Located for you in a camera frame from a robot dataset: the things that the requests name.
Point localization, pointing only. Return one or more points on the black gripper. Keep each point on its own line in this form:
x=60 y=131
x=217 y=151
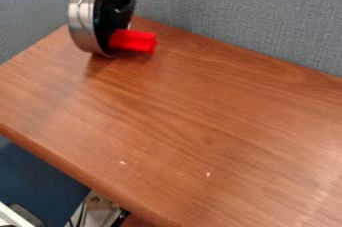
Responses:
x=116 y=15

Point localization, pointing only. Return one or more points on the red rectangular block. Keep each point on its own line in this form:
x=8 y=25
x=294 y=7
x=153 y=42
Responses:
x=132 y=40

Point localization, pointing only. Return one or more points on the stainless steel pot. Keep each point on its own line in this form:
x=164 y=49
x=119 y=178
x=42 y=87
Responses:
x=82 y=26

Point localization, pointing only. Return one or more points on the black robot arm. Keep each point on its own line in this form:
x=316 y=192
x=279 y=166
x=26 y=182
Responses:
x=115 y=14

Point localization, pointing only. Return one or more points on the white object bottom left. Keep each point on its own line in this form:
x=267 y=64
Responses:
x=16 y=216

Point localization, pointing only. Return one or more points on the metal table leg bracket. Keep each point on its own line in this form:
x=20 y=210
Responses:
x=97 y=212

